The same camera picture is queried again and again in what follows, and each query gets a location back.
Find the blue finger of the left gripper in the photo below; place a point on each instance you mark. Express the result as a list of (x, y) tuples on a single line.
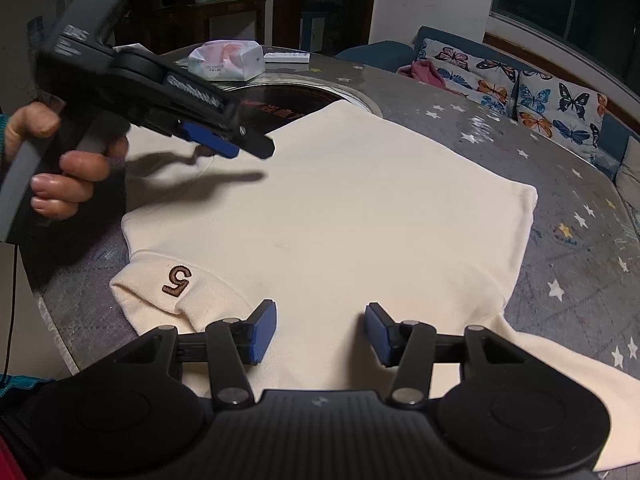
[(241, 134), (210, 139)]

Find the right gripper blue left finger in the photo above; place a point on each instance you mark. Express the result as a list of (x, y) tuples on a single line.
[(248, 339)]

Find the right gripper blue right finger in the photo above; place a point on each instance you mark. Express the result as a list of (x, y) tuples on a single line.
[(389, 339)]

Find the cream white sweatshirt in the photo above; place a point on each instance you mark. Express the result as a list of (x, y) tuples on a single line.
[(350, 209)]

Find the black round induction cooktop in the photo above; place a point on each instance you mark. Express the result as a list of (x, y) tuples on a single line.
[(291, 99)]

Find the white tissue pack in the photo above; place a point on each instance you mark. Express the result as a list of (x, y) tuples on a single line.
[(227, 60)]

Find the dark wooden side table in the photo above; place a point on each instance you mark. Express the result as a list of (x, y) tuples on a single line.
[(228, 19)]

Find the pink garment on sofa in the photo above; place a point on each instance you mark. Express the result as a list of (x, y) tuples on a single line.
[(425, 72)]

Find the grey star pattern table cover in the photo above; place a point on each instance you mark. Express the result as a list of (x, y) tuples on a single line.
[(579, 283)]

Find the left butterfly pattern pillow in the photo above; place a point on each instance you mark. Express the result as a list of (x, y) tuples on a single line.
[(487, 82)]

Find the butterfly pattern pillow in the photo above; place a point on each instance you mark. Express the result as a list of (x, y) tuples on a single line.
[(487, 82), (568, 114)]

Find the right butterfly pattern pillow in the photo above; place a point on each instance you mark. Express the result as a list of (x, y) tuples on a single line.
[(568, 114)]

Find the blue sectional sofa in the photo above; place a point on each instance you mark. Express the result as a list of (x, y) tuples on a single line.
[(618, 137)]

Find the dark window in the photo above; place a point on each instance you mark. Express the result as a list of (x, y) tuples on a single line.
[(606, 30)]

